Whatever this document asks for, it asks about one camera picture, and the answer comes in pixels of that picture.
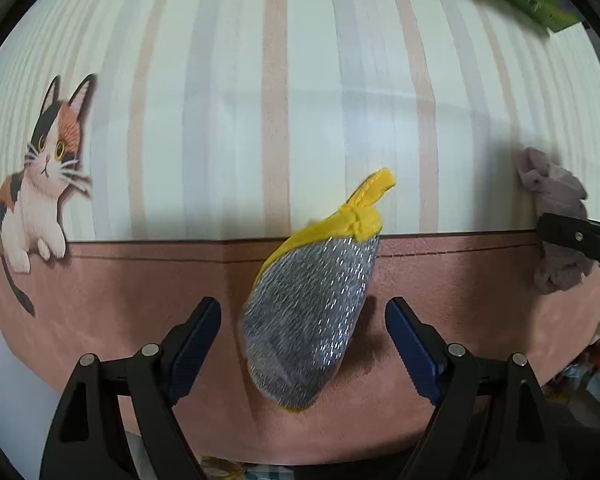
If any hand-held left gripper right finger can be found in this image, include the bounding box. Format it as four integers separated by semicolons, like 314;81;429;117
384;296;563;480

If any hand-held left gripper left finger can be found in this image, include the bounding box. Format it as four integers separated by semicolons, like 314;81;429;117
39;296;223;480

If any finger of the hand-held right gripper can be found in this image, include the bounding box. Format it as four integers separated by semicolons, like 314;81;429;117
536;212;600;296

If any purple hair scrunchie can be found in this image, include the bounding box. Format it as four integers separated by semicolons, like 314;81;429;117
517;147;598;295

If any silver yellow scrubbing sponge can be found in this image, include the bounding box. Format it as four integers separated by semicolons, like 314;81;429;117
239;169;397;415

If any striped cat print tablecloth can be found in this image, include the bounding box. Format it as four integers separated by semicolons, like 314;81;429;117
0;0;600;466

